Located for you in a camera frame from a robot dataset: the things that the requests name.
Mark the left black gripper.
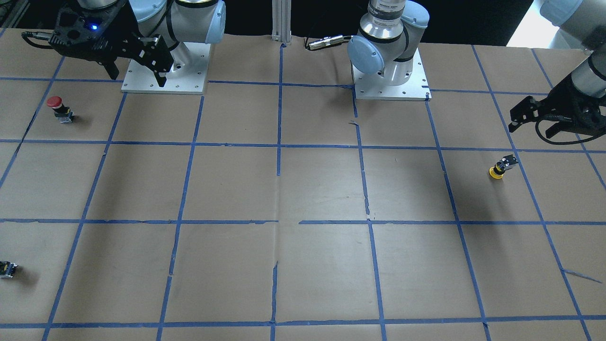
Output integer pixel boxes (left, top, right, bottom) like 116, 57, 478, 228
508, 76, 605, 140

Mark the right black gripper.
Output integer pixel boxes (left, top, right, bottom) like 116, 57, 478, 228
48, 0, 175, 87

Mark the yellow push button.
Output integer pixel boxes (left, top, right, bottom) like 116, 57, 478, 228
489, 154, 519, 179

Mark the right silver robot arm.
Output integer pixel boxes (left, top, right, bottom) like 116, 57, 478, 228
44, 0, 227, 94

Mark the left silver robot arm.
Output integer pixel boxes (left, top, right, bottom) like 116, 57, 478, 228
347, 0, 606, 143

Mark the red push button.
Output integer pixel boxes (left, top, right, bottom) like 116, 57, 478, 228
46, 96, 74, 124

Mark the green push button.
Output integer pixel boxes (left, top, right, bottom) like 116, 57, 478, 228
0, 261, 19, 278

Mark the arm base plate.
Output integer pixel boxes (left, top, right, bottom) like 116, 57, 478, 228
121, 42, 214, 95
351, 49, 431, 101

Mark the aluminium frame post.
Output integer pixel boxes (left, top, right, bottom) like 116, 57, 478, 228
271, 0, 292, 45

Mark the silver cable connector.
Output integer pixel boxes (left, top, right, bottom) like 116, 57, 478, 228
304, 35, 353, 51

